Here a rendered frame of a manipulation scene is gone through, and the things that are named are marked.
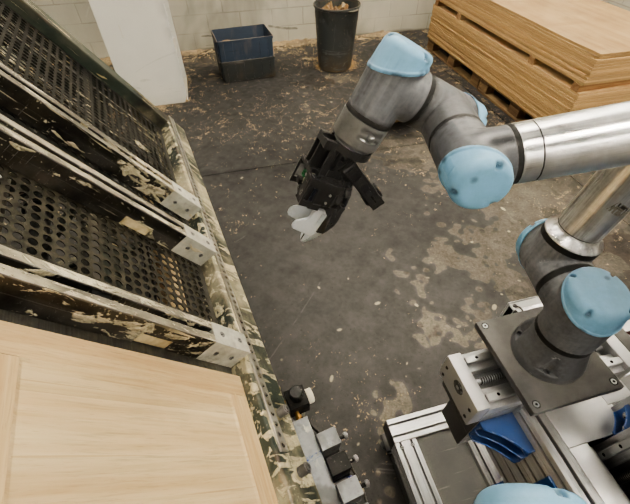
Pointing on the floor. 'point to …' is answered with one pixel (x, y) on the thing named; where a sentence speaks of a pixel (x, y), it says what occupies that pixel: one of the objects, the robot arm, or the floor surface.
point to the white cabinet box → (143, 47)
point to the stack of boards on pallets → (545, 52)
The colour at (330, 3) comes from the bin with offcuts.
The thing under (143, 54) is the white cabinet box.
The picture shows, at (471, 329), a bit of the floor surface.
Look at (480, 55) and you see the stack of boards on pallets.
